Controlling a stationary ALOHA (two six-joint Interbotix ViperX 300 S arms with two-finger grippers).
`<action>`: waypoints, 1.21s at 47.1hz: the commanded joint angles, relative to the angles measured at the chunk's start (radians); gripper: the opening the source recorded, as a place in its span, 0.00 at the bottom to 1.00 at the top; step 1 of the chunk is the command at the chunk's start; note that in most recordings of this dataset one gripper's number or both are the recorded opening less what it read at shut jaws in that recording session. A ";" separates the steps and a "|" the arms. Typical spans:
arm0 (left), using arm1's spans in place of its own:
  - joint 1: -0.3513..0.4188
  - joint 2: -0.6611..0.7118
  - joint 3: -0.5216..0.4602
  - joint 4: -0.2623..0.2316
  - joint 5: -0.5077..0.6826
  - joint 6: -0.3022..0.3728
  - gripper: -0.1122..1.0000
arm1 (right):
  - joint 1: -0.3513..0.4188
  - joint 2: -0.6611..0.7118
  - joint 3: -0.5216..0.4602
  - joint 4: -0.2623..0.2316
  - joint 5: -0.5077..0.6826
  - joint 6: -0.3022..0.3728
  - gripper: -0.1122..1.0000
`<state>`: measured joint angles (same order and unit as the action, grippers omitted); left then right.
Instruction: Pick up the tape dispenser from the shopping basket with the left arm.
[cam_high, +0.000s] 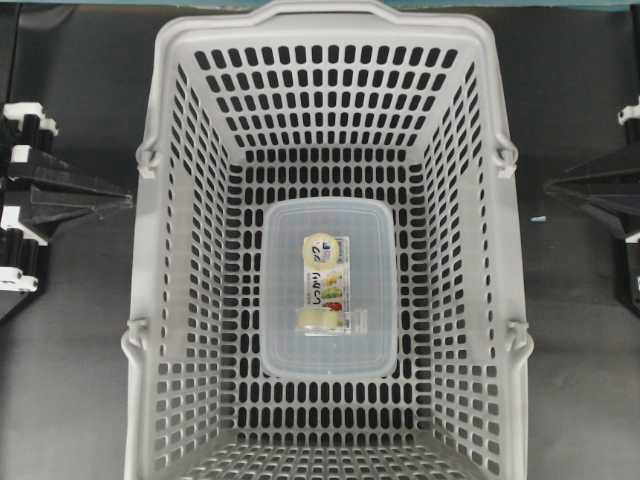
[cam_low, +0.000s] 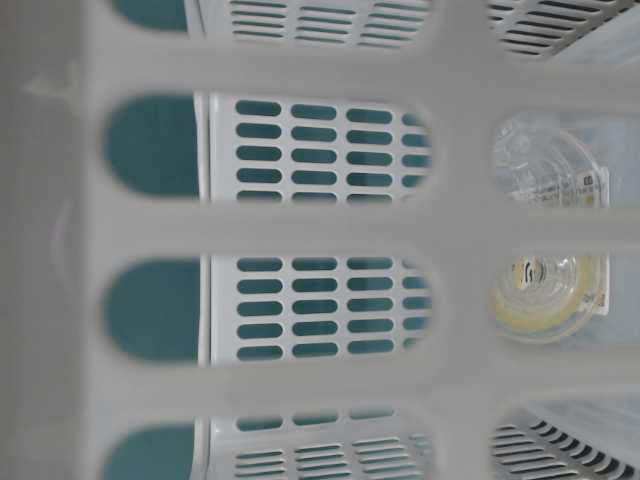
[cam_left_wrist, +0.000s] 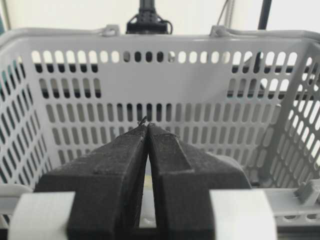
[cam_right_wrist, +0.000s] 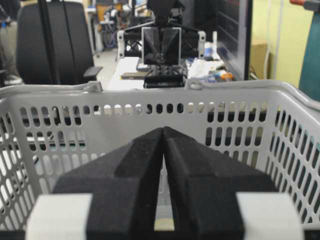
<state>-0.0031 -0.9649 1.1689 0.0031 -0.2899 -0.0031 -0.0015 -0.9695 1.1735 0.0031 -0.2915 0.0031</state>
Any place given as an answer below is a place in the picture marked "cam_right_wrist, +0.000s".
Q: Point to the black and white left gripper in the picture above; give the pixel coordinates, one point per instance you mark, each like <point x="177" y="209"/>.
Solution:
<point x="174" y="41"/>

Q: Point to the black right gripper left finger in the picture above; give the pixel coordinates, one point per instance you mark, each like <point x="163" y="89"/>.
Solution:
<point x="111" y="198"/>

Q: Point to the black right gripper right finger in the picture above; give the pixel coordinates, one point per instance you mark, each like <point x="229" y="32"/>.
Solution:
<point x="220" y="198"/>

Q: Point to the grey plastic shopping basket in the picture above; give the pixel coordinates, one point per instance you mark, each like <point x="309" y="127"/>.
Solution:
<point x="49" y="130"/>

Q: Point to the white desk with clutter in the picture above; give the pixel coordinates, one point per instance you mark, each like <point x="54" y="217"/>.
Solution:
<point x="129" y="75"/>

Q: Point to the dark computer monitor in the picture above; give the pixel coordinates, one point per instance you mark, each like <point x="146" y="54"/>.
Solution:
<point x="232" y="21"/>

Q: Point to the cardboard box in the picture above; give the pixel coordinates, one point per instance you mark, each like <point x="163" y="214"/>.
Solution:
<point x="258" y="52"/>

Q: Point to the black office chair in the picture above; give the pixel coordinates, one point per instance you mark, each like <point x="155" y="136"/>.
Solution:
<point x="57" y="52"/>

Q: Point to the teal cylindrical object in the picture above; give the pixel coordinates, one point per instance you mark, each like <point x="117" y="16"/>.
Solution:
<point x="310" y="73"/>

